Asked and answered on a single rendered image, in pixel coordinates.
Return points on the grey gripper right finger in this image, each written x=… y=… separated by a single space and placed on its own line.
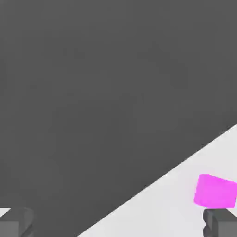
x=220 y=224

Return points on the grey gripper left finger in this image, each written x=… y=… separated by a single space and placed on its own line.
x=14 y=224

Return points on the small magenta cube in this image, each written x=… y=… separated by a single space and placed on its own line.
x=215 y=191

